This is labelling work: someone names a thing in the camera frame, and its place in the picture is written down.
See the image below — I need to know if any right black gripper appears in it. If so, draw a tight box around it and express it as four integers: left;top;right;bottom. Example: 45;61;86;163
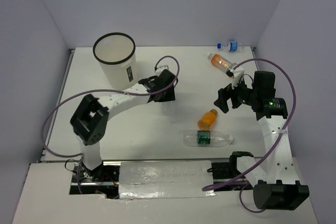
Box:
214;74;259;113

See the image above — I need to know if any green label clear bottle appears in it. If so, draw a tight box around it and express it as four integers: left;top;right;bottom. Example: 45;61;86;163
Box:
182;130;235;147

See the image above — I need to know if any blue label water bottle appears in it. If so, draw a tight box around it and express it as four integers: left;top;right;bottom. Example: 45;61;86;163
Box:
163;101;182;123

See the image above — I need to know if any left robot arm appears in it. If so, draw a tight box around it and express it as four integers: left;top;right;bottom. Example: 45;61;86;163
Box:
70;69;177;181

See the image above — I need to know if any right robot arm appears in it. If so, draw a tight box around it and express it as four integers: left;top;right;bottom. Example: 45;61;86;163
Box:
214;68;309;211

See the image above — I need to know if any white bin with black rim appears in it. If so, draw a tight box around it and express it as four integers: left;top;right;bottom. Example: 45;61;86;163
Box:
92;32;138;90

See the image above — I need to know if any small orange juice bottle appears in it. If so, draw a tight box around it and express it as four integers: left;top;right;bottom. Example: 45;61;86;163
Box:
197;109;218;131

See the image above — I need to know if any long orange label bottle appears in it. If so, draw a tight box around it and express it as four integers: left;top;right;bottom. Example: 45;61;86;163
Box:
206;53;236;78

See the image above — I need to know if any small blue cap bottle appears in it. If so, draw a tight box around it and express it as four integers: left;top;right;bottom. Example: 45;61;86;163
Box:
217;40;244;52

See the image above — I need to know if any silver tape strip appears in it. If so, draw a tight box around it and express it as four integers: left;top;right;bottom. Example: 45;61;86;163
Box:
118;161;215;199

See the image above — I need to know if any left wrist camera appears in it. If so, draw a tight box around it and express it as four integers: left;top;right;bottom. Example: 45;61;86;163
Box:
154;65;169;76

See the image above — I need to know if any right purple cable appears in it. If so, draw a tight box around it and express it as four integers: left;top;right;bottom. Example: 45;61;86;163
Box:
201;58;297;214

